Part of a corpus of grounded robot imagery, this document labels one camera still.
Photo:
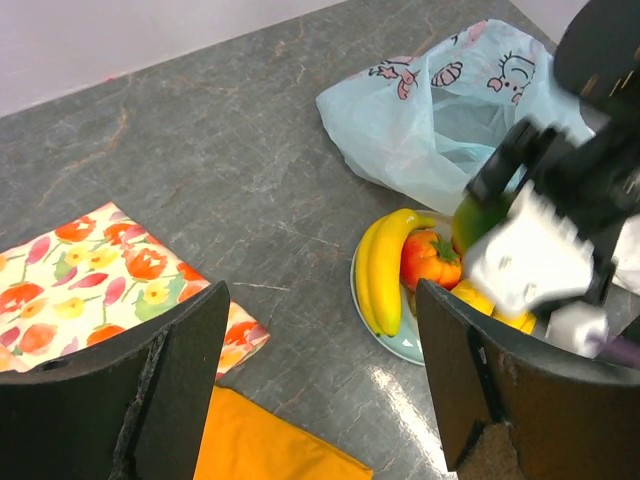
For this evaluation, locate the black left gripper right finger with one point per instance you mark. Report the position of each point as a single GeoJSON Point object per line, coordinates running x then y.
{"type": "Point", "coordinates": [509, 406]}

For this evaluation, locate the white cloth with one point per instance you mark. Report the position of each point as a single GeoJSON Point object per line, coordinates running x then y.
{"type": "Point", "coordinates": [627, 256]}

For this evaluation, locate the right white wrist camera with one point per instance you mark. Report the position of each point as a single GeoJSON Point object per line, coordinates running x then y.
{"type": "Point", "coordinates": [533, 256]}

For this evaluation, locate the light blue plastic bag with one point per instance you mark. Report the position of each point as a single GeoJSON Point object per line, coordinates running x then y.
{"type": "Point", "coordinates": [424, 126]}

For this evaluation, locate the single yellow banana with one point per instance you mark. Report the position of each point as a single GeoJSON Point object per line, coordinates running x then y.
{"type": "Point", "coordinates": [377, 269]}

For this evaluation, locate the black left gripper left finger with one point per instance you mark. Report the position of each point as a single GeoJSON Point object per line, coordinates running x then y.
{"type": "Point", "coordinates": [131, 407]}

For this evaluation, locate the green fake fruit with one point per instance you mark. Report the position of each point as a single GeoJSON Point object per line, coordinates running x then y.
{"type": "Point", "coordinates": [473, 219]}

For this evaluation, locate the yellow orange cloth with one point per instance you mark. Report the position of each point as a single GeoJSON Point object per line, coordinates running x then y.
{"type": "Point", "coordinates": [241, 441]}

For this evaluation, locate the blue and cream plate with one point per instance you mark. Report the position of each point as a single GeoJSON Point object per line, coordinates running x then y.
{"type": "Point", "coordinates": [406, 344]}

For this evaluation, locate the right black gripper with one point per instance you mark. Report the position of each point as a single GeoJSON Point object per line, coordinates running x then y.
{"type": "Point", "coordinates": [594, 184]}

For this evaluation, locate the yellow banana bunch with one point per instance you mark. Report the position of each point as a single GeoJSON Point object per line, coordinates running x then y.
{"type": "Point", "coordinates": [524, 322]}

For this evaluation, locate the floral orange cloth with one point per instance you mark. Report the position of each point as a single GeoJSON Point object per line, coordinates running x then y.
{"type": "Point", "coordinates": [84, 282]}

